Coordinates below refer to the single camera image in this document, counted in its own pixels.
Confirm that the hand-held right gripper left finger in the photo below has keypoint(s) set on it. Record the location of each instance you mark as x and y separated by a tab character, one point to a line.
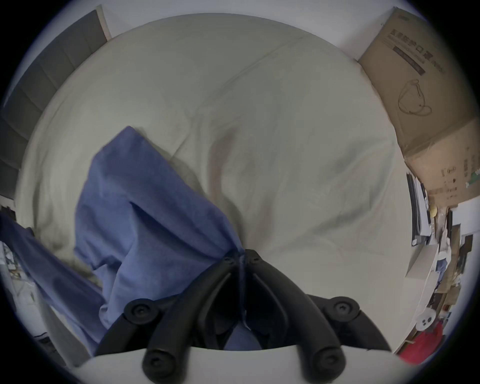
180	318

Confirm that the blue shirt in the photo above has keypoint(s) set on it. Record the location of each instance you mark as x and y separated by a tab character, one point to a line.
150	225

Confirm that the red bag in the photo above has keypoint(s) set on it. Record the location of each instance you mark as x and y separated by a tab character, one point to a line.
422	347

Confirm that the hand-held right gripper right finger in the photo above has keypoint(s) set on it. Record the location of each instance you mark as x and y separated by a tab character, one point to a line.
296	311

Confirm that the brown cardboard carton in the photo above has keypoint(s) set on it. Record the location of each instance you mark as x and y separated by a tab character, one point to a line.
427	105

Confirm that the grey padded headboard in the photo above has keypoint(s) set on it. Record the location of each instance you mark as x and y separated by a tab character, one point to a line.
41	93

